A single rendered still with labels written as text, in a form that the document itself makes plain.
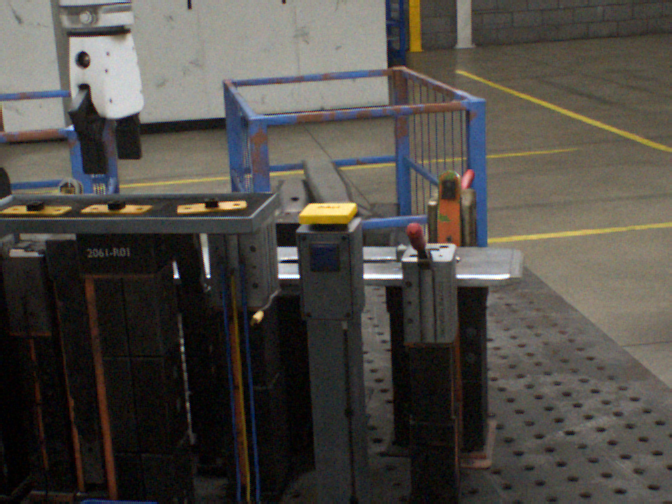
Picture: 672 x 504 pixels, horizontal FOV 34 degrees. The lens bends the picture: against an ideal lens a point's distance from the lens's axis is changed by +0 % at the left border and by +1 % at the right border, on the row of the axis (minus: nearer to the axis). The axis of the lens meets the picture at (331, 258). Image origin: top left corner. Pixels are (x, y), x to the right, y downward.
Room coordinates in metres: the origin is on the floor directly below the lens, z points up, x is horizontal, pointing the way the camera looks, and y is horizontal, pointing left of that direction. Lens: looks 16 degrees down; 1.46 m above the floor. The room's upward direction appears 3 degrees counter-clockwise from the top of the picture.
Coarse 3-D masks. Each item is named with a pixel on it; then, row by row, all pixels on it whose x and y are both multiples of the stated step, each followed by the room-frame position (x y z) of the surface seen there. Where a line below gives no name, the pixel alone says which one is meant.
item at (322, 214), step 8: (312, 208) 1.31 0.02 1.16; (320, 208) 1.30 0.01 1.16; (328, 208) 1.30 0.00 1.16; (336, 208) 1.30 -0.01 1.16; (344, 208) 1.30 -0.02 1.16; (352, 208) 1.30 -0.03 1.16; (304, 216) 1.27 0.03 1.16; (312, 216) 1.27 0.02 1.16; (320, 216) 1.27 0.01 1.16; (328, 216) 1.27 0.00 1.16; (336, 216) 1.27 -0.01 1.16; (344, 216) 1.26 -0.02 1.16; (352, 216) 1.29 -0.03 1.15; (304, 224) 1.28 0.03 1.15; (320, 224) 1.29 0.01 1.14; (328, 224) 1.29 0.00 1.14; (336, 224) 1.29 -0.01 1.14
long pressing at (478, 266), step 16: (288, 256) 1.68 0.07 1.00; (368, 256) 1.65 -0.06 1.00; (384, 256) 1.65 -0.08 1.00; (464, 256) 1.62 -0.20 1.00; (480, 256) 1.62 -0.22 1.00; (496, 256) 1.61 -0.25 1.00; (512, 256) 1.61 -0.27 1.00; (176, 272) 1.61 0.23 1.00; (208, 272) 1.60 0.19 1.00; (288, 272) 1.59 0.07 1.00; (368, 272) 1.56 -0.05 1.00; (384, 272) 1.56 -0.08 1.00; (400, 272) 1.56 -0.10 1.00; (464, 272) 1.54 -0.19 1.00; (480, 272) 1.53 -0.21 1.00; (496, 272) 1.53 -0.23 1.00; (512, 272) 1.53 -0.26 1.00
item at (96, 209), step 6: (108, 204) 1.34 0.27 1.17; (114, 204) 1.34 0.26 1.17; (120, 204) 1.34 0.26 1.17; (84, 210) 1.35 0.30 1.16; (90, 210) 1.35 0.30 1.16; (96, 210) 1.35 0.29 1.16; (102, 210) 1.34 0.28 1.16; (108, 210) 1.34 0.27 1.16; (114, 210) 1.34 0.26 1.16; (120, 210) 1.34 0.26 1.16; (126, 210) 1.34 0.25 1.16; (132, 210) 1.34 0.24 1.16; (138, 210) 1.33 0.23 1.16; (144, 210) 1.33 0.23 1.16
